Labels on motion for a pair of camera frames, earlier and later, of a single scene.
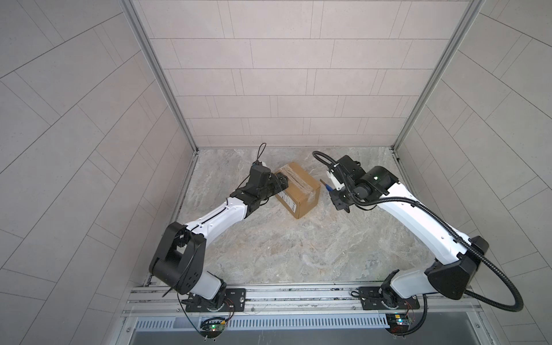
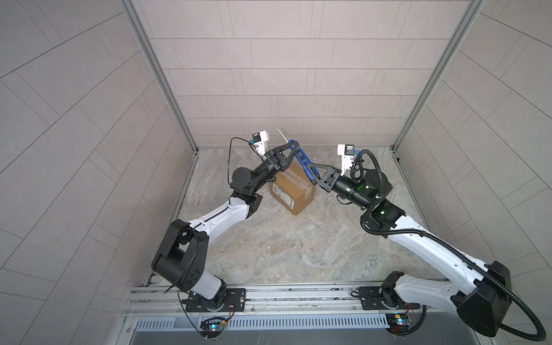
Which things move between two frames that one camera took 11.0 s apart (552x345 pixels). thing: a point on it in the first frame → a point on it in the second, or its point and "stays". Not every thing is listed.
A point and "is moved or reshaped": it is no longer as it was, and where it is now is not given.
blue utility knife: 328,187 is moved or reshaped
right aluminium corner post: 471,10 stays
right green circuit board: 398,323 stays
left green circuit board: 212,327 stays
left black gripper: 282,185 → 269,169
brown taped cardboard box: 302,195 stays
